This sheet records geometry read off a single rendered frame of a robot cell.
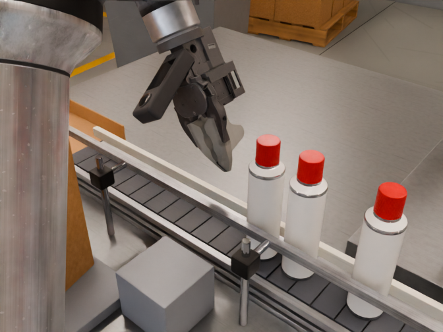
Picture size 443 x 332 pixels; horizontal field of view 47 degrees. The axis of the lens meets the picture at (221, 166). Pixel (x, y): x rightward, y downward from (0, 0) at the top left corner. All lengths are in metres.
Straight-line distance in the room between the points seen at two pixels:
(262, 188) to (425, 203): 0.36
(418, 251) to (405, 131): 0.47
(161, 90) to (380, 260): 0.36
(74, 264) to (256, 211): 0.29
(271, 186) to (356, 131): 0.57
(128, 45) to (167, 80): 2.11
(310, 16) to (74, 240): 3.33
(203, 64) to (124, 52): 2.08
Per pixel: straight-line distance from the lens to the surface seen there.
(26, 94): 0.24
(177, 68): 0.71
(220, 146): 0.74
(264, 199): 0.71
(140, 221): 0.91
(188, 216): 0.87
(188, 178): 0.90
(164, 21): 0.73
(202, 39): 0.77
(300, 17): 3.97
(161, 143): 1.16
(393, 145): 1.21
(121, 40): 2.81
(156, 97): 0.69
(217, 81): 0.76
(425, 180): 1.03
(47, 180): 0.24
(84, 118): 1.29
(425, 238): 0.89
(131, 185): 0.96
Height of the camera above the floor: 1.45
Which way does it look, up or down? 35 degrees down
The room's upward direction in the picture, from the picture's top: straight up
